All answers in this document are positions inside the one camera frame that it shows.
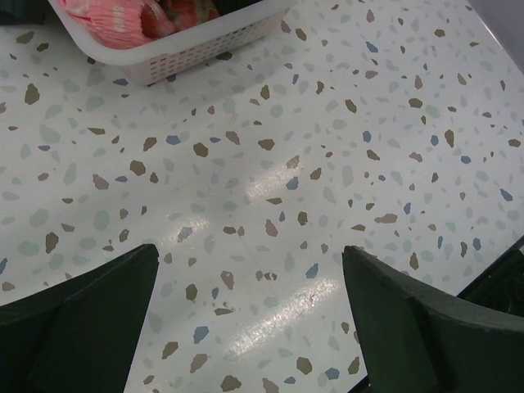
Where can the pink garment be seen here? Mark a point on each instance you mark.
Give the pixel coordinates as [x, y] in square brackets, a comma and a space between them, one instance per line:
[121, 24]

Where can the white plastic basket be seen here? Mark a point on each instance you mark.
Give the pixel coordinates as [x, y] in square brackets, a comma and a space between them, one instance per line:
[152, 62]

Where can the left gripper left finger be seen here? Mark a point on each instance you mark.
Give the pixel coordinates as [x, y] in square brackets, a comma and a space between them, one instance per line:
[80, 335]

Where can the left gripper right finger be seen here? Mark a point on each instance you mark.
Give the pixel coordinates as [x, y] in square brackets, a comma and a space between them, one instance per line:
[417, 338]

